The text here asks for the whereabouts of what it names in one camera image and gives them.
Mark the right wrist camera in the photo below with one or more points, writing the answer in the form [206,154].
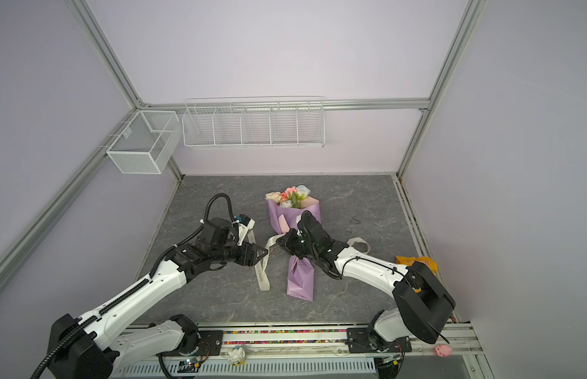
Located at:
[310,227]

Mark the aluminium enclosure frame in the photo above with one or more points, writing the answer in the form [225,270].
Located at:
[22,249]

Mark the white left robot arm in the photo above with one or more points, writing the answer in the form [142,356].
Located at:
[93,346]

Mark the white crumpled toy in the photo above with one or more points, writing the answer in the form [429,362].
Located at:
[236,356]

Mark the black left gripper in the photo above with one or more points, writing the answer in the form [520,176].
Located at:
[252,260]

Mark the red pink fake rose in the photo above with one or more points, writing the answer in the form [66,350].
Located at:
[286,195]

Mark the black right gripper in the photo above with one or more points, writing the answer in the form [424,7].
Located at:
[289,244]

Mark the white mesh box basket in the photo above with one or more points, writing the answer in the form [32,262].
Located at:
[146,143]

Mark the pink pig toy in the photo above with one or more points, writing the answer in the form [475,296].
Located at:
[443,350]

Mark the cream printed ribbon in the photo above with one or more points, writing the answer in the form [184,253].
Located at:
[260,267]

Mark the cream fake rose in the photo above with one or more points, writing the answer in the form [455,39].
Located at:
[276,197]

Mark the white fake rose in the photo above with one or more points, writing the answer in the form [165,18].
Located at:
[303,191]
[286,204]

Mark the yellow snack bag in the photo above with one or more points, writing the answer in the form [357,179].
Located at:
[409,261]

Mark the front rail base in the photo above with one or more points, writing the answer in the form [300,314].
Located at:
[289,350]

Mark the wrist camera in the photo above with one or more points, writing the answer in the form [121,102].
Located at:
[310,227]
[219,232]

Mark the white wire shelf basket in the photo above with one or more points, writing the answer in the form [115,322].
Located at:
[254,122]

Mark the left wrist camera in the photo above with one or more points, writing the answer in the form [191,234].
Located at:
[219,232]

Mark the pink purple wrapping paper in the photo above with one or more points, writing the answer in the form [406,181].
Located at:
[301,274]

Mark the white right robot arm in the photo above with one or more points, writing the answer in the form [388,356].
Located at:
[422,305]

